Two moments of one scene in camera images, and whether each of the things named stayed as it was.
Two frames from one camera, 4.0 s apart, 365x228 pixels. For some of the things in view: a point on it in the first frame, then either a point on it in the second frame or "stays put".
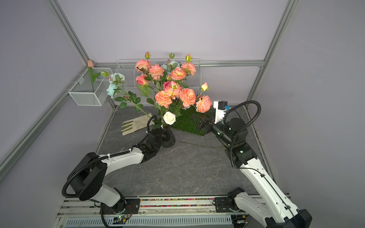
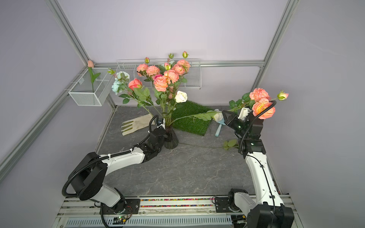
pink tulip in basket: x=90 y=65 stays put
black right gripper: x=206 y=122 -> x=233 y=119
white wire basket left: x=85 y=93 stays put
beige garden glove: x=134 y=124 stays put
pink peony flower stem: x=204 y=103 -> x=258 y=100
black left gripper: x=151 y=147 stays put
